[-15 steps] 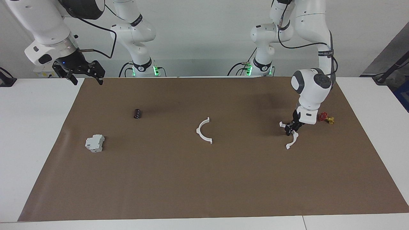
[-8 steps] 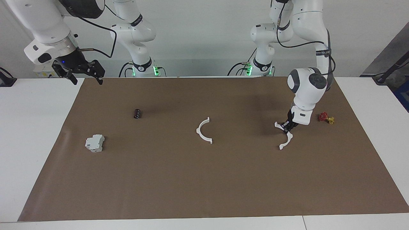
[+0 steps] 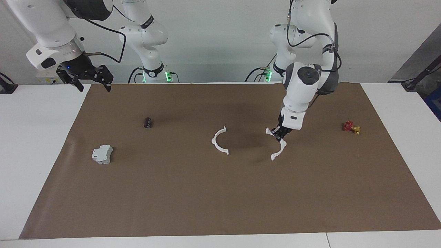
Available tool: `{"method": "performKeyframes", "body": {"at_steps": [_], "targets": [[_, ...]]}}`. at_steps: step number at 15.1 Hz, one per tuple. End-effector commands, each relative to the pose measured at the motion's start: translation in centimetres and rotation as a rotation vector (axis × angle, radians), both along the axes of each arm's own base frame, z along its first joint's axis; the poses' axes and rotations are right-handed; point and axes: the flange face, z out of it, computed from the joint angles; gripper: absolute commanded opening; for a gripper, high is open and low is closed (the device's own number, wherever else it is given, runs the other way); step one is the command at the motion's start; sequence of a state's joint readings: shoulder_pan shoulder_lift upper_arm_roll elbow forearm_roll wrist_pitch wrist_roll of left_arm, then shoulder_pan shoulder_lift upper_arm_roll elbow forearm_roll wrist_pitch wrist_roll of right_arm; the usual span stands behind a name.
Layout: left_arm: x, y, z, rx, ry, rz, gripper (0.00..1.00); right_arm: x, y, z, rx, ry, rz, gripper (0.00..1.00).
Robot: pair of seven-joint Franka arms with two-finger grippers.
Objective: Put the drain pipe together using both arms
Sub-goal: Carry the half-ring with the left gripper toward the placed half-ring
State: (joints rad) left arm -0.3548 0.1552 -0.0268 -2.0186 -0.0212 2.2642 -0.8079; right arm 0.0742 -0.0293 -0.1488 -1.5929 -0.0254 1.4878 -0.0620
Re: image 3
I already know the white half-ring pipe clamp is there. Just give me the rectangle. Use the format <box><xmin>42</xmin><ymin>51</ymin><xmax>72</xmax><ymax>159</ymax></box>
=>
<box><xmin>211</xmin><ymin>126</ymin><xmax>230</xmax><ymax>156</ymax></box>
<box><xmin>265</xmin><ymin>127</ymin><xmax>288</xmax><ymax>162</ymax></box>

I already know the red-handled brass valve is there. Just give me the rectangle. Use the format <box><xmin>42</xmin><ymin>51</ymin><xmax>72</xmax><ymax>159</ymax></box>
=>
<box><xmin>342</xmin><ymin>120</ymin><xmax>361</xmax><ymax>135</ymax></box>

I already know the black clamp mount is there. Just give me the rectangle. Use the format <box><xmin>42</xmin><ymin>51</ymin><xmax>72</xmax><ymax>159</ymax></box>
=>
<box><xmin>0</xmin><ymin>72</ymin><xmax>19</xmax><ymax>94</ymax></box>

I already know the black base power cable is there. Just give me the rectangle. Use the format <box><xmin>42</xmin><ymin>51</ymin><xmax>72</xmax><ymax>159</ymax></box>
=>
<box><xmin>127</xmin><ymin>66</ymin><xmax>145</xmax><ymax>84</ymax></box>
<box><xmin>245</xmin><ymin>52</ymin><xmax>278</xmax><ymax>83</ymax></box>

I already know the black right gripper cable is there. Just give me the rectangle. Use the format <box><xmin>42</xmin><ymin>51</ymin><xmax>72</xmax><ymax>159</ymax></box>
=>
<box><xmin>78</xmin><ymin>14</ymin><xmax>127</xmax><ymax>64</ymax></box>

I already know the brown paper table mat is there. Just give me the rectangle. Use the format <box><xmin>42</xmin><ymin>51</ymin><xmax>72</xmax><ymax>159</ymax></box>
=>
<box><xmin>19</xmin><ymin>83</ymin><xmax>441</xmax><ymax>239</ymax></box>

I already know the blue box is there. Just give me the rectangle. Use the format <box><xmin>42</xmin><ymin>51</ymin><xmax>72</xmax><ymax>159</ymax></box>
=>
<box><xmin>424</xmin><ymin>86</ymin><xmax>441</xmax><ymax>122</ymax></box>

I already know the white wall socket box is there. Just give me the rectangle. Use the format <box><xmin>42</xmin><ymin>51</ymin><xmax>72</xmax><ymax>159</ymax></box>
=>
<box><xmin>35</xmin><ymin>70</ymin><xmax>63</xmax><ymax>84</ymax></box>

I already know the white circuit breaker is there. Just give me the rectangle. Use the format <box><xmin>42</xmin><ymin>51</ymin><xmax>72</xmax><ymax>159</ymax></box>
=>
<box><xmin>91</xmin><ymin>145</ymin><xmax>114</xmax><ymax>165</ymax></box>

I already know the black stand pole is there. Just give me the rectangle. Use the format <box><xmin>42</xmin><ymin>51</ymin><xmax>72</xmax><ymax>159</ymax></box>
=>
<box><xmin>401</xmin><ymin>53</ymin><xmax>441</xmax><ymax>92</ymax></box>

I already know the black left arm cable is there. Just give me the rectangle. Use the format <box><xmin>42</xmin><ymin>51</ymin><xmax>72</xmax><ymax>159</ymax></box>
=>
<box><xmin>287</xmin><ymin>0</ymin><xmax>342</xmax><ymax>72</ymax></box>

